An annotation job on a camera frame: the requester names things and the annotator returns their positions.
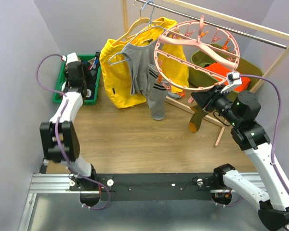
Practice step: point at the pink clothes peg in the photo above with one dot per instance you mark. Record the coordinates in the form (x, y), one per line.
(191, 100)

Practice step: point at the black patterned sock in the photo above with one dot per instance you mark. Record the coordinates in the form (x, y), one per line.
(93, 66)

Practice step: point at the wooden clothes hanger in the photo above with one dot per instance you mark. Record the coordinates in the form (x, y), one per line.
(148, 21)

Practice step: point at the olive green plastic bin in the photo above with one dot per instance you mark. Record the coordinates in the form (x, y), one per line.
(200, 79)

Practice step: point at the olive striped sock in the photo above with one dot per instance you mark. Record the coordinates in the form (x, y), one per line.
(196, 119)

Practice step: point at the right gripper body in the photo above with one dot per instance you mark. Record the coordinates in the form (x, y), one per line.
(216, 99)

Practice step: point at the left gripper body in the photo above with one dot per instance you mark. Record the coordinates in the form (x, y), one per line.
(67, 75)

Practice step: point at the grey striped sock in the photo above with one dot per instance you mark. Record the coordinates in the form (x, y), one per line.
(156, 94)

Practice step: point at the grey tank top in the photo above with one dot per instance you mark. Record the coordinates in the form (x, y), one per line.
(143, 73)

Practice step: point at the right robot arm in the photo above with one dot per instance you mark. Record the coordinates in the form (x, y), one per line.
(272, 204)

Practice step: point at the metal hanging rail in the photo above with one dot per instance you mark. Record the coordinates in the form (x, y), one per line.
(253, 37)

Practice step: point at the yellow shorts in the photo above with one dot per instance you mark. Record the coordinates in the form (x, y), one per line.
(116, 76)

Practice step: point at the pink round clip hanger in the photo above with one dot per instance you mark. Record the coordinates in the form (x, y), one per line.
(229, 59)

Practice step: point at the orange cloth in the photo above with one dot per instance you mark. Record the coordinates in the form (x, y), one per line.
(221, 70)

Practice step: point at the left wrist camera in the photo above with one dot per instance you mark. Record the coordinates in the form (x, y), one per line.
(72, 57)

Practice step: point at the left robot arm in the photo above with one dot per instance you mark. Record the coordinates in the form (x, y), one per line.
(59, 140)

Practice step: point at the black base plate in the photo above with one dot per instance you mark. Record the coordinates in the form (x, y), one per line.
(150, 186)

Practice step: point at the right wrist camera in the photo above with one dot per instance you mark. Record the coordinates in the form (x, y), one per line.
(234, 80)

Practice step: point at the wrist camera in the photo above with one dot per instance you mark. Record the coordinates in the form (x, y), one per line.
(234, 80)
(72, 57)

